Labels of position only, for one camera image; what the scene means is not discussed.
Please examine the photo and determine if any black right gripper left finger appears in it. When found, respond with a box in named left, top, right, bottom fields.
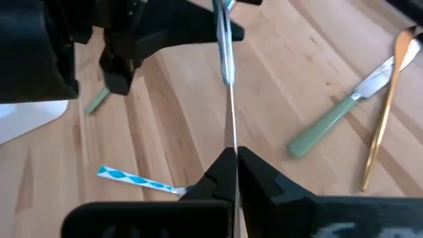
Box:
left=180, top=147, right=238, bottom=238

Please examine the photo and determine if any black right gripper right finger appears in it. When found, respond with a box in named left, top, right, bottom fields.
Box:
left=237, top=146, right=318, bottom=238

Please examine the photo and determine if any blue-patterned handle knife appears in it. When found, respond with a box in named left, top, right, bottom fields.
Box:
left=96, top=165, right=188, bottom=196
left=213, top=0, right=239, bottom=156

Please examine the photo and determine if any green-handled knife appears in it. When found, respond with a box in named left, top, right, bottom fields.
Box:
left=84, top=86, right=111, bottom=115
left=288, top=36, right=423, bottom=159

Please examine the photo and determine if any white rectangular tray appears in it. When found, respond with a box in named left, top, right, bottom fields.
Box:
left=0, top=100, right=69, bottom=145

